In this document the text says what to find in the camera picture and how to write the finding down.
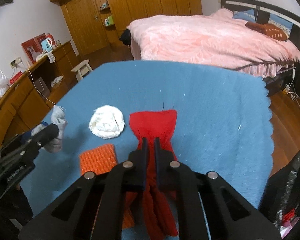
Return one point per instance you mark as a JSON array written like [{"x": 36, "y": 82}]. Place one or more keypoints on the green bottles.
[{"x": 110, "y": 20}]

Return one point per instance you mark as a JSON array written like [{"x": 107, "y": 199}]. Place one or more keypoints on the bed with pink blanket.
[{"x": 202, "y": 40}]

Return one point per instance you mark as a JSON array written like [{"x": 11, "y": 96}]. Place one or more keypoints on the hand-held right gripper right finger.
[{"x": 158, "y": 160}]

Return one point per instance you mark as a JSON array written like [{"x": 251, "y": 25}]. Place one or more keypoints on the black-lined trash bin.
[{"x": 285, "y": 180}]

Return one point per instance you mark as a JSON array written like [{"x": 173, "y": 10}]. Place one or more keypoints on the white crumpled cloth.
[{"x": 106, "y": 122}]

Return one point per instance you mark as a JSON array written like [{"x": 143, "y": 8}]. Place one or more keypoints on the wooden sideboard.
[{"x": 15, "y": 100}]

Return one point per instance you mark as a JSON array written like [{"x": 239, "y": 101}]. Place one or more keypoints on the red cloth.
[{"x": 152, "y": 125}]

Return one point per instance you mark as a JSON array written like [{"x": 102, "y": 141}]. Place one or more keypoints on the blue pillow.
[
  {"x": 280, "y": 22},
  {"x": 245, "y": 15}
]

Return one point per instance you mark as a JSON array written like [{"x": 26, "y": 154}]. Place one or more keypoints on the wooden door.
[{"x": 85, "y": 22}]

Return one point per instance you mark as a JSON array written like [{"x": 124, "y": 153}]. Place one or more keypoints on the black cloth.
[{"x": 125, "y": 38}]

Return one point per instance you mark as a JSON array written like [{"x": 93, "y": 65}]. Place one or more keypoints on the grey paper bag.
[{"x": 42, "y": 87}]

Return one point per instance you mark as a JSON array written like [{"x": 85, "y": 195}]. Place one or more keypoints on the dark wooden bed frame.
[{"x": 261, "y": 17}]

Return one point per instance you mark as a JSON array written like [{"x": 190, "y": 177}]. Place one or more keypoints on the grey white sock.
[{"x": 58, "y": 125}]

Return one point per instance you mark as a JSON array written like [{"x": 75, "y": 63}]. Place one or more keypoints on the white cloth bundle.
[{"x": 57, "y": 80}]

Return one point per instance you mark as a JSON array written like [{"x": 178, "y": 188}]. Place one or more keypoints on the light blue kettle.
[{"x": 47, "y": 45}]

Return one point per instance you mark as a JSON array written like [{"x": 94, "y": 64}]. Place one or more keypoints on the wooden wardrobe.
[{"x": 152, "y": 0}]

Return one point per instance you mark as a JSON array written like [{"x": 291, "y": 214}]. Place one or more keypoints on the white wooden stool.
[{"x": 81, "y": 65}]

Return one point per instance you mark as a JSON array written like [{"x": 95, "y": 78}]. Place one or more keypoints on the wall socket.
[{"x": 16, "y": 61}]

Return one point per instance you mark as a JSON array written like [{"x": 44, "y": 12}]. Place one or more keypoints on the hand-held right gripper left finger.
[{"x": 143, "y": 160}]

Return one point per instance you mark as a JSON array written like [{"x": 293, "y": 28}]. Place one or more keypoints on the red gift box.
[
  {"x": 30, "y": 51},
  {"x": 38, "y": 40}
]

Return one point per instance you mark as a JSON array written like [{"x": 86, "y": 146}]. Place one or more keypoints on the hanging white cloth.
[{"x": 51, "y": 57}]

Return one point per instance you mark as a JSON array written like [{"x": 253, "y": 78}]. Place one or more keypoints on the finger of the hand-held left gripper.
[{"x": 46, "y": 135}]

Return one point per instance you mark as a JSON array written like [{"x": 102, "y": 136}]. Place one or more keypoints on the blue blanket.
[{"x": 190, "y": 105}]

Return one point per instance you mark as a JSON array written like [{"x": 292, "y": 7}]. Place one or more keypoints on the small red box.
[{"x": 16, "y": 77}]

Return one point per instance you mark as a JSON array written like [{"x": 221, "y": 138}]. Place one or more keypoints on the orange knitted cloth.
[{"x": 97, "y": 157}]

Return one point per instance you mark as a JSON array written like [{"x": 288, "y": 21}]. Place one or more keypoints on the red dotted pillow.
[{"x": 270, "y": 30}]

